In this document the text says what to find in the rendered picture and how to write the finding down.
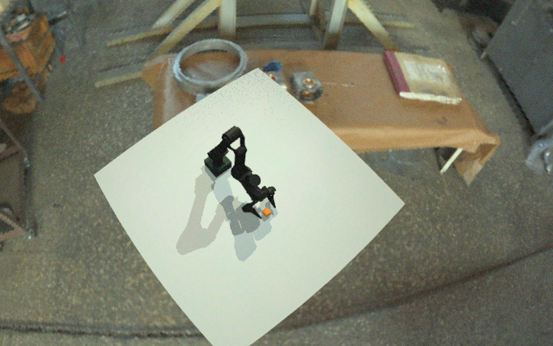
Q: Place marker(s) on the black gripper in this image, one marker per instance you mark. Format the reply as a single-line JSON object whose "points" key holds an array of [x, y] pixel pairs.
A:
{"points": [[249, 206]]}

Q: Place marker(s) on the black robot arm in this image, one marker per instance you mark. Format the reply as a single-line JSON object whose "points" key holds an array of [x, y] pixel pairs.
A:
{"points": [[239, 171]]}

